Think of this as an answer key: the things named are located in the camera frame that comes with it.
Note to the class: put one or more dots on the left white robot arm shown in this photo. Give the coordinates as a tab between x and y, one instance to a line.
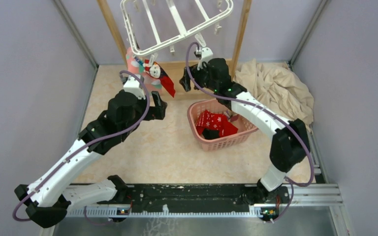
49	199

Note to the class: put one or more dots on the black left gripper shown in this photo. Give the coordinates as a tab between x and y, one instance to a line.
157	111

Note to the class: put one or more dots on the pink plastic laundry basket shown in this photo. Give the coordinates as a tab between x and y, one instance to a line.
245	127

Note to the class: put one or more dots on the red snowman face sock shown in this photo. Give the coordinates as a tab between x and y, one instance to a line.
158	73

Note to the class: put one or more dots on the red plain sock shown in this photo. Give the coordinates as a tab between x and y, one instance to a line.
227	129

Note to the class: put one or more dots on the white plastic clip hanger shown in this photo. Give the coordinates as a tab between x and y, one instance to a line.
176	19

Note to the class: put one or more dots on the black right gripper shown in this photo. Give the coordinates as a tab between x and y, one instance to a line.
185	81

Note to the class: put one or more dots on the red patterned sock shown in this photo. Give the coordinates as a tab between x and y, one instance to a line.
210	121

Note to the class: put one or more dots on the wooden drying rack frame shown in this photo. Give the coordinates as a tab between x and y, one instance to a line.
175	68

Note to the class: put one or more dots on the beige crumpled cloth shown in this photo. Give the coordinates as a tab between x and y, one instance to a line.
278	88

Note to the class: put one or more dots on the pink sock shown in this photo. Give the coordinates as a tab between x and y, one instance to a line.
134	67

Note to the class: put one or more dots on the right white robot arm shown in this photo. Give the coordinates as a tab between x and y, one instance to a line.
289	140

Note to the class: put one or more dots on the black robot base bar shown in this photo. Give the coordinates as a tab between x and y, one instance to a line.
192	201

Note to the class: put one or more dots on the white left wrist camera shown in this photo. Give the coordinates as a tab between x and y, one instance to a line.
131	85

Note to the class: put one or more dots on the striped maroon purple sock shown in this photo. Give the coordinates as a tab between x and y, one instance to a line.
231	116

